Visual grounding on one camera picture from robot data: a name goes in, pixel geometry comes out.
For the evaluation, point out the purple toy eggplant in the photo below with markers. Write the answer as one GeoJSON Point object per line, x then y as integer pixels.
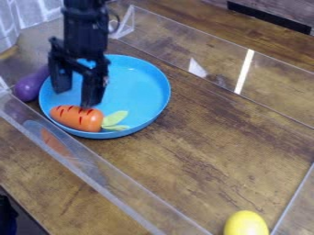
{"type": "Point", "coordinates": [27, 87]}

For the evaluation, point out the orange toy carrot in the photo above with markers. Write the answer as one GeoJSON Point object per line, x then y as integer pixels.
{"type": "Point", "coordinates": [87, 119]}

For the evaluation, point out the white curtain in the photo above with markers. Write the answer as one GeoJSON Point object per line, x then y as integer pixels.
{"type": "Point", "coordinates": [20, 14]}

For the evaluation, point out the yellow toy lemon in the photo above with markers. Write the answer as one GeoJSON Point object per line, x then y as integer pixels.
{"type": "Point", "coordinates": [245, 223]}

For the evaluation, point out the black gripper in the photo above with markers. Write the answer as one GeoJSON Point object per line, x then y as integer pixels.
{"type": "Point", "coordinates": [78, 52]}

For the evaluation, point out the blue plastic plate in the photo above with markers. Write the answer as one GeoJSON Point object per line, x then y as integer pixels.
{"type": "Point", "coordinates": [139, 90]}

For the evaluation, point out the clear acrylic enclosure wall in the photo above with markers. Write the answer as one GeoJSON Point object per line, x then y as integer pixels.
{"type": "Point", "coordinates": [230, 148]}

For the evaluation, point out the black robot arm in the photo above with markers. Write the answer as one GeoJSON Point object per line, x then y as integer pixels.
{"type": "Point", "coordinates": [83, 3]}

